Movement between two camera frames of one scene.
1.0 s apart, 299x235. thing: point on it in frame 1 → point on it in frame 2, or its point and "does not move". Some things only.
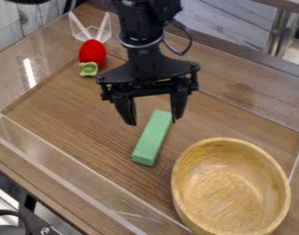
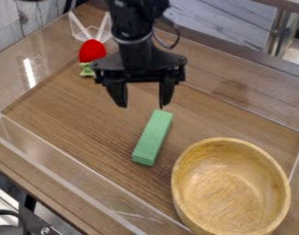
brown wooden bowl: [231, 188] does not move
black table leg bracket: [34, 224] does not move
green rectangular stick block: [147, 148] does not move
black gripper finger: [178, 103] → [166, 91]
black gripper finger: [126, 106] → [118, 90]
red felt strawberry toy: [93, 53] does not move
